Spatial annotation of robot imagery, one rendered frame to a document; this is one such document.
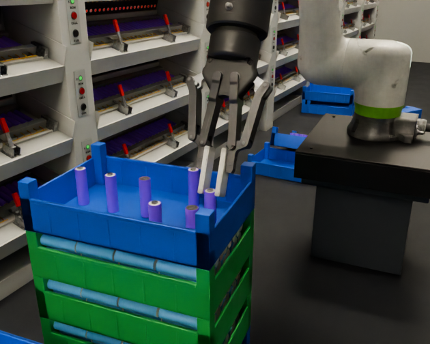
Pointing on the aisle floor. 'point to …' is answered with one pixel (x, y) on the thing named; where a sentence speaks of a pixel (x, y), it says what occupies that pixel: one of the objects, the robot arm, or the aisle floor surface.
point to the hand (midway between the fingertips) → (214, 172)
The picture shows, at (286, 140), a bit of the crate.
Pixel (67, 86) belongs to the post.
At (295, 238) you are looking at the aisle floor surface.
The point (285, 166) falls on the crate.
